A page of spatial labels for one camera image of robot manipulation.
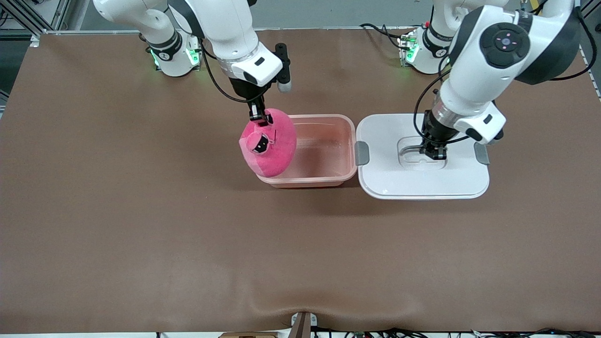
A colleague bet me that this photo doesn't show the black left base cable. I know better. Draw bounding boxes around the black left base cable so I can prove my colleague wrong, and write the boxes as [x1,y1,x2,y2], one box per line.
[359,23,405,50]

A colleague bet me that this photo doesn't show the pink plastic box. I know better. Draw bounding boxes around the pink plastic box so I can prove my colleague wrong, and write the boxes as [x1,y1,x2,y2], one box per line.
[256,114,357,189]

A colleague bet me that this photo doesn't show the aluminium frame structure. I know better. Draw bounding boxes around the aluminium frame structure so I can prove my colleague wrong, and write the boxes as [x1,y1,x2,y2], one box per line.
[0,0,90,36]

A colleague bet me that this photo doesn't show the pink plush toy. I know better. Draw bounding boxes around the pink plush toy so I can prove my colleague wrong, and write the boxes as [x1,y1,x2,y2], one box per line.
[239,108,297,178]

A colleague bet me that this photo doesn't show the metal clamp bracket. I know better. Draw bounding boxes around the metal clamp bracket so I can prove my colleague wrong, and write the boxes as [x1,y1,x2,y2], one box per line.
[290,311,318,338]

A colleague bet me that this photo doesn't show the white box lid grey clips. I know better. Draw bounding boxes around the white box lid grey clips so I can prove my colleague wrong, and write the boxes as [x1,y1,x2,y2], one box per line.
[354,114,490,200]

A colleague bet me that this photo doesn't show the brown table mat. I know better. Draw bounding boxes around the brown table mat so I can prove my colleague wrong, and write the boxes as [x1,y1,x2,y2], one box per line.
[0,27,601,335]

